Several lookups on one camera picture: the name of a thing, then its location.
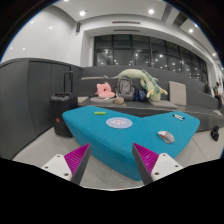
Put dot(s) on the grey tiered sofa seating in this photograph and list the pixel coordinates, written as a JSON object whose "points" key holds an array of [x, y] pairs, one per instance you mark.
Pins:
{"points": [[199, 104]]}

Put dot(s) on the blue white marker pen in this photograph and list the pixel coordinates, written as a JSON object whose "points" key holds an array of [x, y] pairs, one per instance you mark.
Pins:
{"points": [[179, 117]]}

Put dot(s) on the round grey mouse pad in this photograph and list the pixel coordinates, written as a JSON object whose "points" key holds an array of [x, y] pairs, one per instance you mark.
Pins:
{"points": [[119, 123]]}

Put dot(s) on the grey backpack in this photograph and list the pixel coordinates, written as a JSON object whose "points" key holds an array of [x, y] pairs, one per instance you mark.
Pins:
{"points": [[125, 88]]}

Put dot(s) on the person in background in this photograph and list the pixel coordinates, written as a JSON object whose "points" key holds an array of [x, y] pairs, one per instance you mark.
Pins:
{"points": [[217, 95]]}

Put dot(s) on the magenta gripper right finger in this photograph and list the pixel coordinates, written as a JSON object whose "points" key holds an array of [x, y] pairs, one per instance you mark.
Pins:
{"points": [[153, 166]]}

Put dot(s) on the green dragon plush toy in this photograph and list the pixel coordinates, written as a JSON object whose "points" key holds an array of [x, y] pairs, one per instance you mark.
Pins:
{"points": [[149, 83]]}

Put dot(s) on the wall mounted black speaker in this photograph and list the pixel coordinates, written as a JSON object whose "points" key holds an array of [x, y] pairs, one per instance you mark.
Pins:
{"points": [[78, 27]]}

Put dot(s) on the green highlighter marker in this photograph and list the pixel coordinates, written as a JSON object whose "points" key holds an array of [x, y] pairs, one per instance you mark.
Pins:
{"points": [[99, 113]]}

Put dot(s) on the dark blue bag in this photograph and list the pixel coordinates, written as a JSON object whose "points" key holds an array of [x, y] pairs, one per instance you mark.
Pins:
{"points": [[139, 95]]}

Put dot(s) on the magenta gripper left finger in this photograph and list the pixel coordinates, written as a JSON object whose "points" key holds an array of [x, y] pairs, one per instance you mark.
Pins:
{"points": [[71, 166]]}

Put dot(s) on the grey computer mouse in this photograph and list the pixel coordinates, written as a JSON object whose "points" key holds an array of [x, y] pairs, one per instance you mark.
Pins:
{"points": [[167, 137]]}

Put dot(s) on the black object on floor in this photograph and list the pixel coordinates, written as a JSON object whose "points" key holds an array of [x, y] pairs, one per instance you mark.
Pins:
{"points": [[215, 133]]}

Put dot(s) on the pink plush toy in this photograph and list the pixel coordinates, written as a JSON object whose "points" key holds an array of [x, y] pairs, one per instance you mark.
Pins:
{"points": [[104, 91]]}

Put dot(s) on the beige seat cushion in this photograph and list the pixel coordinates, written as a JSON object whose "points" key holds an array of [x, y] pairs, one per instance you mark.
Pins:
{"points": [[177, 93]]}

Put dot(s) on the black rolling suitcase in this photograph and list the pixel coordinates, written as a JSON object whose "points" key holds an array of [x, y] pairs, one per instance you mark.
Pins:
{"points": [[60, 103]]}

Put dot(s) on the teal upholstered bench table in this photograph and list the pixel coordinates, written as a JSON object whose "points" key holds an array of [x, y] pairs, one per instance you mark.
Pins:
{"points": [[114, 146]]}

